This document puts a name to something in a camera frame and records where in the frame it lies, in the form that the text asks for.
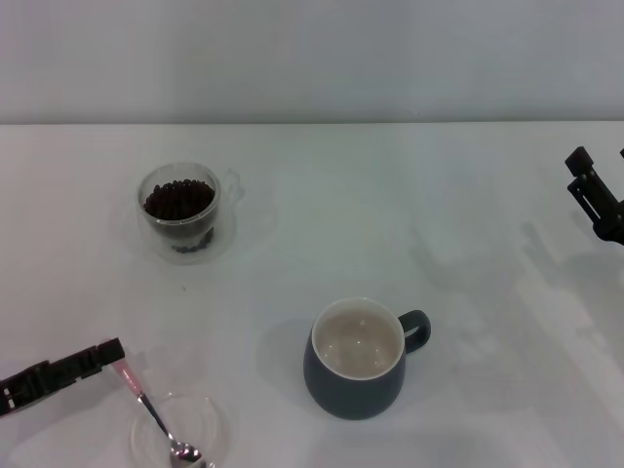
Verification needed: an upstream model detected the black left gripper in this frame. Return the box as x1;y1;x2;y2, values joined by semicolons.
0;337;126;416

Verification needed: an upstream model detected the pink handled metal spoon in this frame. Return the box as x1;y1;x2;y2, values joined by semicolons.
112;359;209;468

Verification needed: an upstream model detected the small clear glass bowl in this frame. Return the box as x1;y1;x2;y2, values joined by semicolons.
129;392;233;468

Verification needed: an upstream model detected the dark blue ceramic mug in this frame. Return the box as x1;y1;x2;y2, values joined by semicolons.
302;295;433;421

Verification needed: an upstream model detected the dark coffee beans heap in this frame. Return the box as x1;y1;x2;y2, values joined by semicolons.
142;178;216;254

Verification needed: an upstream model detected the clear double-wall glass cup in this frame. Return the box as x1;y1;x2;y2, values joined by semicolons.
136;163;244;254

